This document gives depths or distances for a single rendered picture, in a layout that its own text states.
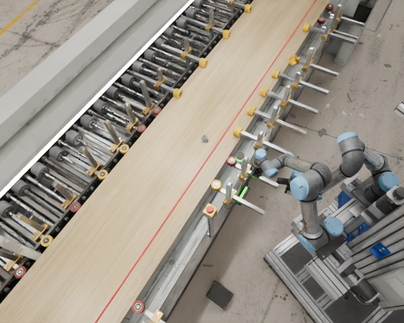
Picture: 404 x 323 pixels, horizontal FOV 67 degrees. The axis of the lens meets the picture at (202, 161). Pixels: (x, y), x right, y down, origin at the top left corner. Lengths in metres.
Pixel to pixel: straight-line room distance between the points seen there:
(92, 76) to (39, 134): 0.23
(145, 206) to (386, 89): 3.46
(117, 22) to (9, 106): 0.40
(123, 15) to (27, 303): 1.95
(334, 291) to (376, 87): 3.04
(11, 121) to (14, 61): 4.55
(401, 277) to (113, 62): 1.81
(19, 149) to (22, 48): 4.69
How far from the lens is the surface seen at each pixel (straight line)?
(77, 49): 0.98
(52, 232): 2.63
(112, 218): 2.38
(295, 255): 2.98
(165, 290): 2.46
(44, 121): 0.96
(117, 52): 1.07
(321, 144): 3.80
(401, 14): 5.93
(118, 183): 2.49
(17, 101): 0.92
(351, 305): 3.05
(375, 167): 2.26
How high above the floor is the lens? 3.04
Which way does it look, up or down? 61 degrees down
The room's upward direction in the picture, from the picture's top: 5 degrees counter-clockwise
